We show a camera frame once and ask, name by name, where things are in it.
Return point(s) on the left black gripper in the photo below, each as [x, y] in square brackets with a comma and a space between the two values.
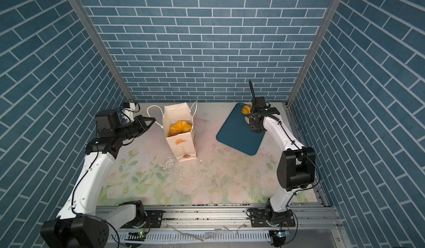
[138, 121]

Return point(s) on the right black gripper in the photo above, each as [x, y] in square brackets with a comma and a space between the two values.
[252, 126]

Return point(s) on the white printed paper bag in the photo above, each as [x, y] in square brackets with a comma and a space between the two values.
[183, 146]

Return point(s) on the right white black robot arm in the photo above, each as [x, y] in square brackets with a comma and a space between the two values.
[296, 168]

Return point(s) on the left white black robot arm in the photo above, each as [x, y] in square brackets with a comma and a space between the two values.
[76, 224]

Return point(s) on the small round croissant top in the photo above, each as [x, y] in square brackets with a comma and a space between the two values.
[246, 110]

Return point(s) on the dark blue tray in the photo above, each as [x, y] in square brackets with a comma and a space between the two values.
[235, 133]

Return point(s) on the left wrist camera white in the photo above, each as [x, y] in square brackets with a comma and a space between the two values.
[129, 108]

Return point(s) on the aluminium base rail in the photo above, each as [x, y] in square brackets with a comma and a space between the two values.
[220, 223]

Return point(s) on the right aluminium corner post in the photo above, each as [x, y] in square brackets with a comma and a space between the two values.
[322, 29]

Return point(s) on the aluminium corner post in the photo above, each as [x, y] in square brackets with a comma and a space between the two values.
[322, 29]
[97, 41]

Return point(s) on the left aluminium corner post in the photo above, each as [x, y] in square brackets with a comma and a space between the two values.
[97, 41]

